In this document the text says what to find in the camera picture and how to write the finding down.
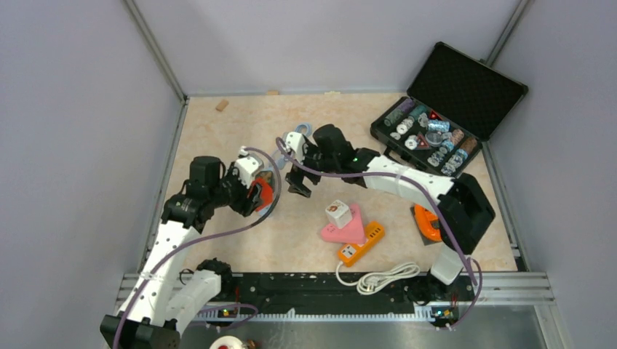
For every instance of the pink triangular power strip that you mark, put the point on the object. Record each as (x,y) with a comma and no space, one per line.
(353,233)

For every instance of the grey mat under toy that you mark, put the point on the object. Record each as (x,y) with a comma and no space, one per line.
(418,231)

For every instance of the black open case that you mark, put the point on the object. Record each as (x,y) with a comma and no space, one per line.
(452,107)

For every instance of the small wooden block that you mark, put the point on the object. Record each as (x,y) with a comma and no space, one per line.
(221,105)

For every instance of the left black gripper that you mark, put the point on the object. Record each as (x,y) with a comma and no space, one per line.
(245,205)

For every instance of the blue power strip with cable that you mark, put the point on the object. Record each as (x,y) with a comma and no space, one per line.
(295,143)

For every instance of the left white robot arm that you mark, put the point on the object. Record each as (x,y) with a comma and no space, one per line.
(153,315)

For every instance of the white cube socket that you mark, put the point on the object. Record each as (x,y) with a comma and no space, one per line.
(339,214)

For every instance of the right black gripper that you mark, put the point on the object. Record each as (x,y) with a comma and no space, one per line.
(295,179)

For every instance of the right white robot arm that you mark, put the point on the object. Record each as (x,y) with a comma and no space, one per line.
(460,204)

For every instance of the red cube socket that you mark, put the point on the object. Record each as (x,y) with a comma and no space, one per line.
(266,194)

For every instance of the red white emergency button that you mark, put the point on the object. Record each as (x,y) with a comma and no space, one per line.
(229,342)

